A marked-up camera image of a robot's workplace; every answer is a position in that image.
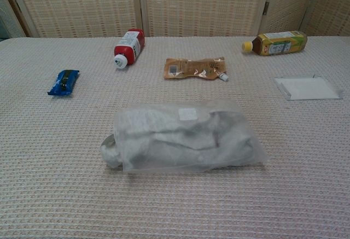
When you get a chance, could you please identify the white grey clothes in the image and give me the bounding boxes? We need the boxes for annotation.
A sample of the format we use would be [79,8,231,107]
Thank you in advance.
[100,107,258,170]

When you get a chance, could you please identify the translucent plastic bag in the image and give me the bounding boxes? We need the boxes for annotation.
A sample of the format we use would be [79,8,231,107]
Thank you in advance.
[113,98,267,173]

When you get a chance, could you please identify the brown spout pouch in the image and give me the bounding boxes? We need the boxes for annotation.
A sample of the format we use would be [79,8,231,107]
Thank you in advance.
[164,56,229,83]

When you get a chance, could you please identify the red bottle white cap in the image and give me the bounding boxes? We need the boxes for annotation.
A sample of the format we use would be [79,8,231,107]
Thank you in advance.
[113,28,146,71]

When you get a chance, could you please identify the beige woven tablecloth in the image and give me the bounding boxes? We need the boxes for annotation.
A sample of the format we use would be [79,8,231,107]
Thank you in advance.
[0,36,350,239]

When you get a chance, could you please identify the woven folding screen panel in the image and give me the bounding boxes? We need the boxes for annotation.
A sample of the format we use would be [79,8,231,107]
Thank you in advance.
[4,0,139,38]
[299,0,350,37]
[258,0,320,36]
[137,0,270,38]

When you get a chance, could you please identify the blue snack bar wrapper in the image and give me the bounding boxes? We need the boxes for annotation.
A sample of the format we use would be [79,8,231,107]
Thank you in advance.
[47,69,80,97]

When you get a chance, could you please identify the green tea bottle yellow cap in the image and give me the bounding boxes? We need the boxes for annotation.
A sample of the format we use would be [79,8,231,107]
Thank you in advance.
[241,30,308,57]

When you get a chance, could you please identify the clear sachet with white pad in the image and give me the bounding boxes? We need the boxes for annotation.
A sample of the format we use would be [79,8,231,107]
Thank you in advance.
[273,74,344,102]

